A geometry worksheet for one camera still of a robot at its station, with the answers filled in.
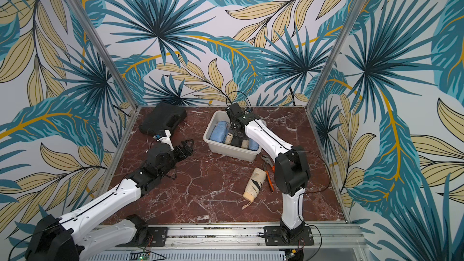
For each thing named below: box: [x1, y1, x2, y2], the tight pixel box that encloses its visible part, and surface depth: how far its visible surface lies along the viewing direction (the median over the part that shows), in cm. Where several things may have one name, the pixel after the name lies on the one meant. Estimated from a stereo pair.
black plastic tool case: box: [138, 102, 188, 136], surface depth 109 cm
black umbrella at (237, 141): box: [230, 135, 246, 148], surface depth 90 cm
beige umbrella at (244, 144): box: [240, 139, 249, 150], surface depth 95 cm
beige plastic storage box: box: [203, 110, 262, 162], surface depth 90 cm
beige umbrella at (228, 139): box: [224, 132, 234, 145], surface depth 96 cm
